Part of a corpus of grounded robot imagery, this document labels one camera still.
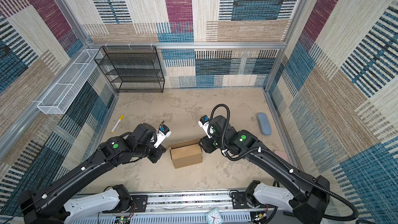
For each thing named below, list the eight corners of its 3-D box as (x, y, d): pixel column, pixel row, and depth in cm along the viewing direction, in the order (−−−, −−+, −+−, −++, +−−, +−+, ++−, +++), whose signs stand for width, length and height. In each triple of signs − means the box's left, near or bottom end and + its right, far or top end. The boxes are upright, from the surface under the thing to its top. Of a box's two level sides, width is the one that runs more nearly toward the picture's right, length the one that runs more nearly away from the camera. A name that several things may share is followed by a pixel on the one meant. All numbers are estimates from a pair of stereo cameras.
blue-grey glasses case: (261, 135, 98) (263, 133, 95) (256, 115, 107) (257, 112, 105) (271, 135, 98) (272, 133, 95) (264, 115, 107) (266, 112, 105)
